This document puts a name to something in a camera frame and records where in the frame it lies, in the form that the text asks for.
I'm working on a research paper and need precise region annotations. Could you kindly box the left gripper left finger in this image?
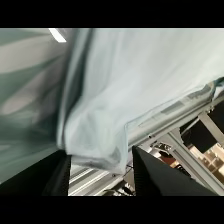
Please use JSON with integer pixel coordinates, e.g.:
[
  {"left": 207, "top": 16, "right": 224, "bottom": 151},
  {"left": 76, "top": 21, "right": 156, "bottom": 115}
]
[{"left": 0, "top": 148, "right": 72, "bottom": 197}]

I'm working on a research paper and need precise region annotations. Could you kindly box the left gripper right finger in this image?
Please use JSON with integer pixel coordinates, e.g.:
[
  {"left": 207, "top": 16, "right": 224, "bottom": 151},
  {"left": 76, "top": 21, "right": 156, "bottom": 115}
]
[{"left": 131, "top": 145, "right": 218, "bottom": 197}]

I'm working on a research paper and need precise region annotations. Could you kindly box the pale blue shirt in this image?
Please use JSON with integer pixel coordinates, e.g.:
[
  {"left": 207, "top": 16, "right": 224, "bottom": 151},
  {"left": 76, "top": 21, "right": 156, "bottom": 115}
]
[{"left": 55, "top": 27, "right": 224, "bottom": 175}]

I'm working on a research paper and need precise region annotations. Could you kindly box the silver frame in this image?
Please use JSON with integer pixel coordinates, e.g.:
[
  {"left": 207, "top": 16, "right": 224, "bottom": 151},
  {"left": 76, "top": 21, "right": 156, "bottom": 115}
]
[{"left": 68, "top": 78, "right": 224, "bottom": 197}]

